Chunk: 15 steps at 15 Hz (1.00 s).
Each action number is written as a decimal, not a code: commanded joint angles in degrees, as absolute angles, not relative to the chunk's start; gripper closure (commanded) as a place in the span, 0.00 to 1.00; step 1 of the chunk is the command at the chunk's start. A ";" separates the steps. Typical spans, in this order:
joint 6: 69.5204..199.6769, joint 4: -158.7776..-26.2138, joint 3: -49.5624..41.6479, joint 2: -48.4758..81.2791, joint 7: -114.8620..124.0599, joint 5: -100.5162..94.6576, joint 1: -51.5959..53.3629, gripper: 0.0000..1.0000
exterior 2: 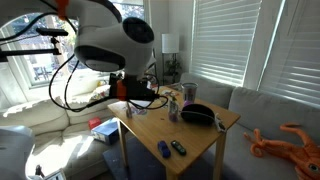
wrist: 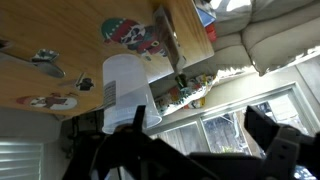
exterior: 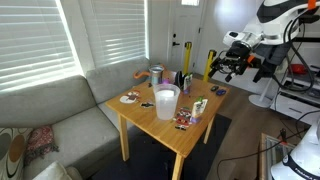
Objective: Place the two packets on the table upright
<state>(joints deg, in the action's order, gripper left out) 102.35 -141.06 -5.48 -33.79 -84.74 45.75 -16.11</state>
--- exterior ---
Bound narrow white window blinds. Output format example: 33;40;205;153
78;0;149;69

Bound red patterned cloth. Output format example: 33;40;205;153
23;125;60;167

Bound white entrance door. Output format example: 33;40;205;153
167;0;207;73

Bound retro patterned cushion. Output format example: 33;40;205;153
0;127;34;180

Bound black oval case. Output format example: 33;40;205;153
174;70;192;86

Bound light wooden table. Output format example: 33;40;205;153
104;69;231;180

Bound red object on shelf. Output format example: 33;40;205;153
287;63;308;76

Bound glass sided box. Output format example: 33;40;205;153
259;133;298;180

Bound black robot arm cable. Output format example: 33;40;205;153
271;9;318;93

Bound wide white window blinds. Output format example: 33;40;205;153
0;0;84;93

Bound black floor cable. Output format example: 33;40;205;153
216;109;320;180

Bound white stand with round base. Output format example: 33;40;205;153
248;71;278;109

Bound white shelf unit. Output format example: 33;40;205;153
269;64;320;126

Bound small snack packet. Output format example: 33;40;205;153
174;106;193;132

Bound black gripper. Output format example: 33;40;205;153
209;43;253;83

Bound metal tumbler cup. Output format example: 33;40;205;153
148;65;165;88

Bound translucent plastic container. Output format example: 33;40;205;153
153;83;181;121

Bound dark floor rug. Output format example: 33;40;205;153
88;113;233;180

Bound small black sticker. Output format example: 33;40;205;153
139;101;156;109

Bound orange octopus plush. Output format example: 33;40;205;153
133;63;167;80

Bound plain white cushion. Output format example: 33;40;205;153
32;161;83;180

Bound white packet with green print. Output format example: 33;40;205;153
189;96;209;124

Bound grey fabric sofa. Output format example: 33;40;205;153
0;57;153;180

